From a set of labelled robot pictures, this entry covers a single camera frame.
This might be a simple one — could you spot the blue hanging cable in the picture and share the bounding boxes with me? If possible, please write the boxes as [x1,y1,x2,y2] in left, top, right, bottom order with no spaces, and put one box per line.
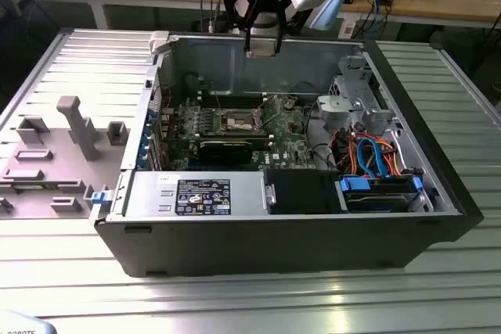
[369,0,387,40]

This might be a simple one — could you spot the orange wire bundle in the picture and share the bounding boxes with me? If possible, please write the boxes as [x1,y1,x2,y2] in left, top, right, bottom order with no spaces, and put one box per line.
[330,129,403,177]

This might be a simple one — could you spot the green motherboard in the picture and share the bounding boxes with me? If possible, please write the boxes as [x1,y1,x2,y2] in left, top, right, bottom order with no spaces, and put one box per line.
[162,93,318,173]

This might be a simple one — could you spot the metal socket cover frame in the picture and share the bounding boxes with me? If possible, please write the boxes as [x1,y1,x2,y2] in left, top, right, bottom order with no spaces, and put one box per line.
[253,95,282,131]

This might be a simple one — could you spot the silver metal drive cage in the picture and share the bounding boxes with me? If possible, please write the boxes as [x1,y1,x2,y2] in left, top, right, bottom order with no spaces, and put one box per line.
[315,55,395,132]

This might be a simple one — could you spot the CPU socket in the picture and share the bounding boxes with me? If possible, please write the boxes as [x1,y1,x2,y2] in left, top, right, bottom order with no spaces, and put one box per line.
[220,108,262,134]

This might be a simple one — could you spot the grey parts rack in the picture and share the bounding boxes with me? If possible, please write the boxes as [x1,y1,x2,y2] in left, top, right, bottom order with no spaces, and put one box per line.
[0,95,130,221]

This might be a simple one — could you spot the hard disk in blue carrier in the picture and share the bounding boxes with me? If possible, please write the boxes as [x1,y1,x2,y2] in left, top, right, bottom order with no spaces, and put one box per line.
[338,175,424,214]

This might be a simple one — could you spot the thin wire locking lever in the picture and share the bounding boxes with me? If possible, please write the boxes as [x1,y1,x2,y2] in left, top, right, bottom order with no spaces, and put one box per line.
[210,80,226,116]
[258,109,283,134]

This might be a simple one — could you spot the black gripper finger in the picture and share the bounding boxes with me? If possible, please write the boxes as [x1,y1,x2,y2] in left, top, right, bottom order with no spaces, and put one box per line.
[222,0,260,58]
[272,0,286,55]

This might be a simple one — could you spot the silver CPU plate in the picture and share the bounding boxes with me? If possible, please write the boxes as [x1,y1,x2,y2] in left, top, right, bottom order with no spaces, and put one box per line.
[250,38,277,59]

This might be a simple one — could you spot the black open PC case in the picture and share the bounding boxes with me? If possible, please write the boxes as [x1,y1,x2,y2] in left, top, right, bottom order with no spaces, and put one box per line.
[89,27,485,278]

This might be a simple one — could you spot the silver power supply unit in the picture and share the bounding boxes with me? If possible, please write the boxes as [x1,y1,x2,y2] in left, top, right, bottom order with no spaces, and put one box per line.
[124,171,272,221]

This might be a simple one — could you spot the blue case latch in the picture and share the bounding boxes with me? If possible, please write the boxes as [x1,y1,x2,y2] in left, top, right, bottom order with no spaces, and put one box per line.
[90,190,113,207]

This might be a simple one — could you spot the blue flat data wire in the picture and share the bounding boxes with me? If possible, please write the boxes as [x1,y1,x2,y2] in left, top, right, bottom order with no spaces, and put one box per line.
[356,136,389,179]

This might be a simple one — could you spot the white printed label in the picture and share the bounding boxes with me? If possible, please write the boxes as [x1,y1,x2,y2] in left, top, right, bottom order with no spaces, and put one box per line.
[339,16,357,40]

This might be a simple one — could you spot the black RAM slot bank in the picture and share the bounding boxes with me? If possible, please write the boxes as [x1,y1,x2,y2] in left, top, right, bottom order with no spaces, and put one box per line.
[191,131,273,145]
[199,93,269,110]

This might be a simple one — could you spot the black graphics card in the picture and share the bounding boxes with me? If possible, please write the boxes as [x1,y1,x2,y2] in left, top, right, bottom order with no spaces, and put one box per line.
[198,138,254,165]

